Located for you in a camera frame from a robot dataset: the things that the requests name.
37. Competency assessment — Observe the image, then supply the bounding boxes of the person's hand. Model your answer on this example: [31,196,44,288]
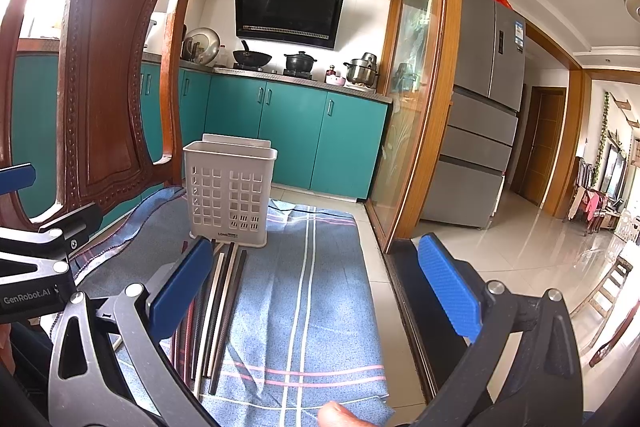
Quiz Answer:
[317,401,375,427]

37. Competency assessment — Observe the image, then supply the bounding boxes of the dark red chopstick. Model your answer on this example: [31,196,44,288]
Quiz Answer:
[183,299,196,384]

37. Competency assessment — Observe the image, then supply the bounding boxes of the white chopstick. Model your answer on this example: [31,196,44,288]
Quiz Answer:
[193,243,228,399]

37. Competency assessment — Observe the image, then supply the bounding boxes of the black textured chopstick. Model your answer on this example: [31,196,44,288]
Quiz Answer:
[203,243,234,379]

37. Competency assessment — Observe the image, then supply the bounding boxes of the white plastic utensil basket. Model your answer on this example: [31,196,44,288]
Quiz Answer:
[183,133,278,248]

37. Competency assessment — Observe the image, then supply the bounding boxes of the blue striped tablecloth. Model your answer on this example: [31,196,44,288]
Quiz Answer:
[49,188,393,426]

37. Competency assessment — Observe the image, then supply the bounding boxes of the brown wooden door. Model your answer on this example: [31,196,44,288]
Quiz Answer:
[511,87,566,207]

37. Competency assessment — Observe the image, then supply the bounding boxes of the silver refrigerator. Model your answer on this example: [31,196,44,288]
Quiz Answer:
[421,0,526,229]

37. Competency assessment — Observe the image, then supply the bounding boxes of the teal lower cabinets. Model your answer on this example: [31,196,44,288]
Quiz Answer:
[12,53,390,218]

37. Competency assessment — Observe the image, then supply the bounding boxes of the steel pot lid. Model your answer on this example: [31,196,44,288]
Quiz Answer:
[181,27,220,66]

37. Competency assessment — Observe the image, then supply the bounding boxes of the steel stock pot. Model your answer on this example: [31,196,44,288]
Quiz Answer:
[344,52,378,88]

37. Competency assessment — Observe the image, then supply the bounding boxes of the black wok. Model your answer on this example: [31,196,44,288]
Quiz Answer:
[233,40,271,69]

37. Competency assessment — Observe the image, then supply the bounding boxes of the carved wooden chair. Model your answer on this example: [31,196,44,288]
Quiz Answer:
[1,0,189,231]

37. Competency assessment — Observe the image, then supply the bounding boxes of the black cooking pot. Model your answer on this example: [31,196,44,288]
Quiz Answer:
[285,51,316,74]

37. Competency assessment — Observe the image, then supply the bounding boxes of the black range hood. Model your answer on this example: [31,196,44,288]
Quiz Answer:
[235,0,344,49]

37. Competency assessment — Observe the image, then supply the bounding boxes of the glass sliding door wooden frame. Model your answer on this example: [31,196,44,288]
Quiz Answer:
[366,0,462,254]

